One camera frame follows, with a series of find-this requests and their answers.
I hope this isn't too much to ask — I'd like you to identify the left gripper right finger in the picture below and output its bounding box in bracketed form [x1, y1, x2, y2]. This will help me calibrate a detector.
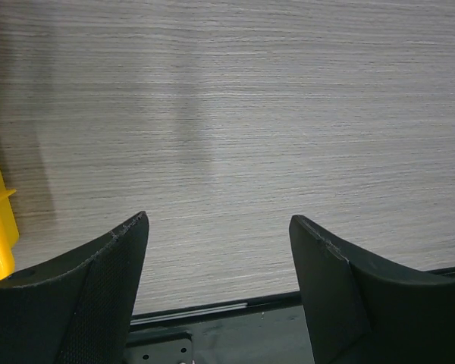
[289, 215, 455, 363]

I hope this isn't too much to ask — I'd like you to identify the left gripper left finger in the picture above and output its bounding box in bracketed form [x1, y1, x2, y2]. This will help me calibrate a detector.
[0, 212, 149, 363]

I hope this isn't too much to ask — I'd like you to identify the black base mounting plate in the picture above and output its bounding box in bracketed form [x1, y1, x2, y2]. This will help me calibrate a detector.
[124, 287, 317, 363]

